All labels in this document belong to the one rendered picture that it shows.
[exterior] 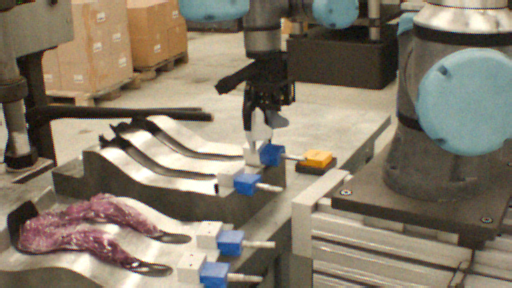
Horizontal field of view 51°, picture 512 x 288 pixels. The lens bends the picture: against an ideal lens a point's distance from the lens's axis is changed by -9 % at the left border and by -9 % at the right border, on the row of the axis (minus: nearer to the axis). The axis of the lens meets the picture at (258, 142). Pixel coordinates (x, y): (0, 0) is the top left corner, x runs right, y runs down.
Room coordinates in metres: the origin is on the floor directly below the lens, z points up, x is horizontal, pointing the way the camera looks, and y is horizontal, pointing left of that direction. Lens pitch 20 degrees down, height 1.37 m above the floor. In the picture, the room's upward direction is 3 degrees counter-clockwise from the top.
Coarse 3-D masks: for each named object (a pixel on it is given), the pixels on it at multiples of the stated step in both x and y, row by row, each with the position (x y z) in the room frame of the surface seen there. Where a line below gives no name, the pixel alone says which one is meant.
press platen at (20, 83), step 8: (8, 80) 1.45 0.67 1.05; (16, 80) 1.46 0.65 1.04; (24, 80) 1.48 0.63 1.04; (0, 88) 1.42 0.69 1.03; (8, 88) 1.43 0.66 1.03; (16, 88) 1.44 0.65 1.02; (24, 88) 1.47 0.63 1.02; (0, 96) 1.42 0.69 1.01; (8, 96) 1.43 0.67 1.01; (16, 96) 1.44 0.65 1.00; (24, 96) 1.47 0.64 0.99
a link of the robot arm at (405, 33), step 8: (408, 16) 0.69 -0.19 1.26; (400, 24) 0.71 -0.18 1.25; (408, 24) 0.69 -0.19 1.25; (400, 32) 0.70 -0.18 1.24; (408, 32) 0.69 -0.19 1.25; (400, 40) 0.71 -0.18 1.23; (408, 40) 0.68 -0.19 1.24; (400, 48) 0.71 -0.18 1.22; (408, 48) 0.67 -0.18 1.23; (400, 56) 0.70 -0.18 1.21; (408, 56) 0.65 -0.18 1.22; (400, 64) 0.70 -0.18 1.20; (400, 72) 0.70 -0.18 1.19; (400, 80) 0.71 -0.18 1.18; (400, 88) 0.71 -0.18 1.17; (400, 96) 0.71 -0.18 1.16; (408, 96) 0.68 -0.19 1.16; (400, 104) 0.70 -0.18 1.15; (408, 104) 0.68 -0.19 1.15; (408, 112) 0.68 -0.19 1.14
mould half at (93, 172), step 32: (96, 160) 1.16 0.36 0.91; (128, 160) 1.16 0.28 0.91; (160, 160) 1.20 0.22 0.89; (192, 160) 1.21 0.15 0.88; (64, 192) 1.23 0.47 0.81; (96, 192) 1.17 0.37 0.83; (128, 192) 1.12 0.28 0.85; (160, 192) 1.08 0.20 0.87; (192, 192) 1.04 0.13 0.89; (224, 192) 1.02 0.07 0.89
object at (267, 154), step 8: (264, 144) 1.16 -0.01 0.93; (272, 144) 1.17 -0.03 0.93; (248, 152) 1.15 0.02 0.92; (256, 152) 1.14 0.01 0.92; (264, 152) 1.14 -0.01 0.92; (272, 152) 1.13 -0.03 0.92; (280, 152) 1.14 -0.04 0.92; (248, 160) 1.15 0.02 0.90; (256, 160) 1.14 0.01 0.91; (264, 160) 1.14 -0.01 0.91; (272, 160) 1.13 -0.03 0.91; (280, 160) 1.13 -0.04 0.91; (296, 160) 1.12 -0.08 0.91; (304, 160) 1.11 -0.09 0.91
